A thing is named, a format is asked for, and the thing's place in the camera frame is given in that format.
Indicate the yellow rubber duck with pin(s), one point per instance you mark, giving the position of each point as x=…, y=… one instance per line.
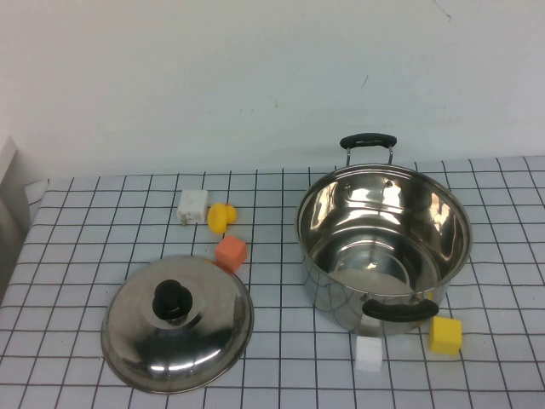
x=219, y=217

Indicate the stainless steel lid black knob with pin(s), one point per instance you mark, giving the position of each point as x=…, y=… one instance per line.
x=191, y=341

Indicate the orange foam cube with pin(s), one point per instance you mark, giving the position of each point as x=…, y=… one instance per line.
x=233, y=252

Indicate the yellow foam cube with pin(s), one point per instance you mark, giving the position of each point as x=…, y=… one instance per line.
x=445, y=336

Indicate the white cabinet panel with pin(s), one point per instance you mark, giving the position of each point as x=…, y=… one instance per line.
x=8, y=191

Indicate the white black grid tablecloth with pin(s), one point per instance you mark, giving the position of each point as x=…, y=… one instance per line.
x=298, y=375

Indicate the white foam cube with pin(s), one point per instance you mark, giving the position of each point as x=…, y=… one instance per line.
x=368, y=353

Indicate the white power adapter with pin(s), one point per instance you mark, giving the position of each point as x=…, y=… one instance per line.
x=193, y=206

